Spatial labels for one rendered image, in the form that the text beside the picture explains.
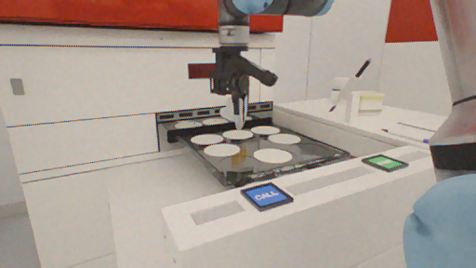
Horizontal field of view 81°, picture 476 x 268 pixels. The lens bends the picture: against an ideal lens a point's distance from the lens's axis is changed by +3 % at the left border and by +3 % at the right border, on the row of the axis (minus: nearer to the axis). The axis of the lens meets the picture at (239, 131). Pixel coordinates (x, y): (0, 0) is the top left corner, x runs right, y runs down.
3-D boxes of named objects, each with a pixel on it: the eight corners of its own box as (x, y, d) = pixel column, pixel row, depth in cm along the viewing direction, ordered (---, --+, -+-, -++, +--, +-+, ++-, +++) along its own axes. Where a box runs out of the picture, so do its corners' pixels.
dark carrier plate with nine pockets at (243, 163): (181, 138, 88) (180, 136, 87) (270, 125, 103) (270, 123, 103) (227, 181, 58) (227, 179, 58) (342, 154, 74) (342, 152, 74)
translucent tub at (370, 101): (348, 111, 94) (350, 90, 92) (369, 110, 94) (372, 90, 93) (359, 115, 87) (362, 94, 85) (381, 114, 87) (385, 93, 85)
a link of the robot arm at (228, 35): (253, 27, 68) (242, 24, 60) (253, 46, 69) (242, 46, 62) (225, 28, 70) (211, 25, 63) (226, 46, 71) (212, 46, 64)
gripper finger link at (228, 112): (222, 128, 74) (222, 94, 71) (243, 130, 72) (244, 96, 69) (218, 131, 71) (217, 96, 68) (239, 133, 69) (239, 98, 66)
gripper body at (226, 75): (222, 92, 75) (221, 46, 72) (251, 94, 72) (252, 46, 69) (209, 96, 68) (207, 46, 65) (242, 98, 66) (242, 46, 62)
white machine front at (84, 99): (21, 180, 76) (-18, 22, 65) (269, 137, 113) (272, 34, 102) (19, 184, 74) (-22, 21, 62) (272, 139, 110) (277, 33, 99)
